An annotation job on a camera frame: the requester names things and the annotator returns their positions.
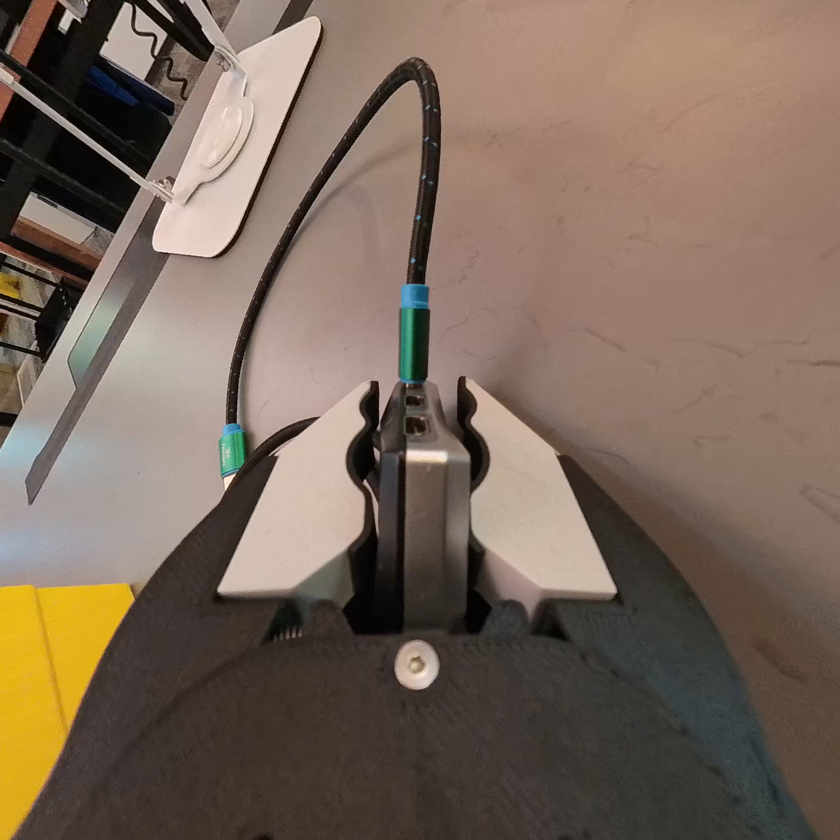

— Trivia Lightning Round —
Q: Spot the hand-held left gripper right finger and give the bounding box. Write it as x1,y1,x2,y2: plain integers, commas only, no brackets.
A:
457,376,619,626

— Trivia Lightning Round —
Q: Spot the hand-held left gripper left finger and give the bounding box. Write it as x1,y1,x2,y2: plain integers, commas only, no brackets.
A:
215,381,382,608

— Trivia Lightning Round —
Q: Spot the black grey usb hub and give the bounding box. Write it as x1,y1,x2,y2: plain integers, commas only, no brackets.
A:
373,381,473,636

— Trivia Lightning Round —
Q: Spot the large yellow box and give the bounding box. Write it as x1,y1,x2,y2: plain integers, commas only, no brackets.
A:
0,583,135,840

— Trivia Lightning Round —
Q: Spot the white stand with clear legs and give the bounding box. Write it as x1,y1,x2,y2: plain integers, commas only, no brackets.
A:
0,0,324,260

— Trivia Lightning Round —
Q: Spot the black metal shelf rack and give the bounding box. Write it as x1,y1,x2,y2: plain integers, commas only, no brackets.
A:
0,0,221,421

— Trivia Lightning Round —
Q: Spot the black coiled cable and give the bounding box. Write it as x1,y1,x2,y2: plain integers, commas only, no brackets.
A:
128,0,191,99

